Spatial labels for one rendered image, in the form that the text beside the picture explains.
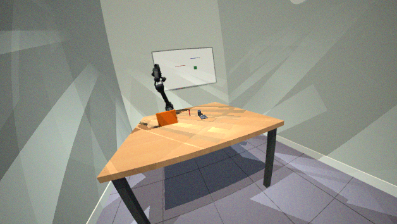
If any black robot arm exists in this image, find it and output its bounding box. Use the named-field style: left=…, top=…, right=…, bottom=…
left=152, top=64, right=173, bottom=111

